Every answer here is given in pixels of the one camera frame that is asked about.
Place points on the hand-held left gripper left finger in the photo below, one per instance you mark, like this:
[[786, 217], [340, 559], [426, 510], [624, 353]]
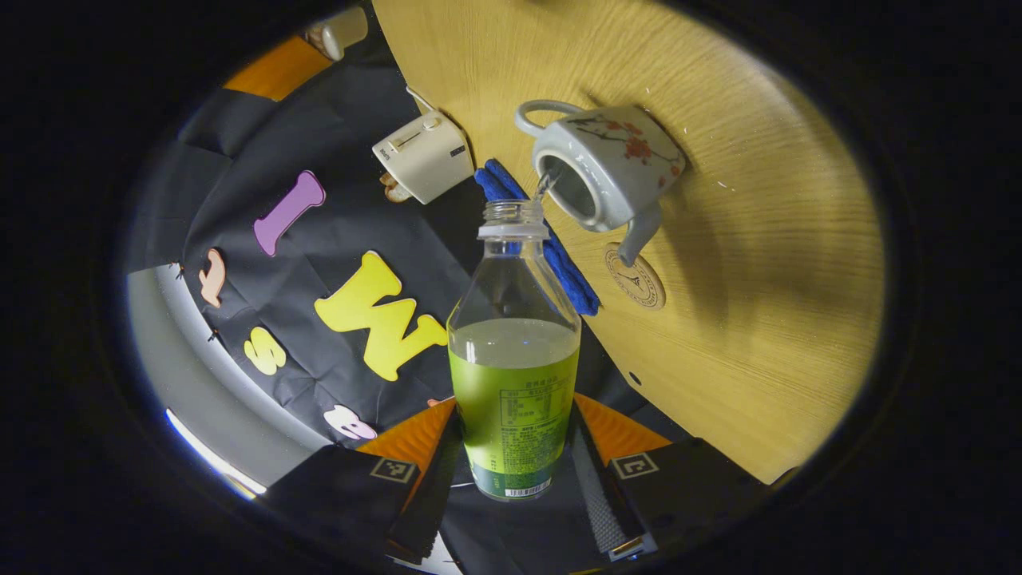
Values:
[[431, 495]]

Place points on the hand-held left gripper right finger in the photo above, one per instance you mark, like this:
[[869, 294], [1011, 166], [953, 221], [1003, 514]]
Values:
[[595, 495]]

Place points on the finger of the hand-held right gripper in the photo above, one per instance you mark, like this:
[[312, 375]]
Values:
[[275, 70]]

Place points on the green label water bottle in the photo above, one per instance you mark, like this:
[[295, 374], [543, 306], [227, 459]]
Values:
[[515, 399]]

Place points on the round wooden coaster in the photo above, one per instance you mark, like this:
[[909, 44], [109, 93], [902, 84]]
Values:
[[639, 279]]

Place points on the white floral teacup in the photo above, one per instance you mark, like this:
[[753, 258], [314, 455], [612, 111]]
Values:
[[611, 160]]

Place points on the black backdrop cloth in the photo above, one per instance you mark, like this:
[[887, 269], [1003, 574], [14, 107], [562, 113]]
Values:
[[351, 216]]

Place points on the bread slice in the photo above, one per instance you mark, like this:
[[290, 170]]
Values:
[[394, 190]]

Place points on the white toaster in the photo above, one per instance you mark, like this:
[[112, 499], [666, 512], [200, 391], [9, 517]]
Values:
[[423, 160]]

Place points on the ceiling light panel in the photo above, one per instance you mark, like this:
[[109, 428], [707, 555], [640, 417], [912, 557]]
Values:
[[211, 459]]

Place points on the blue folded towel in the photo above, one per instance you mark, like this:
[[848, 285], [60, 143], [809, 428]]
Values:
[[571, 271]]

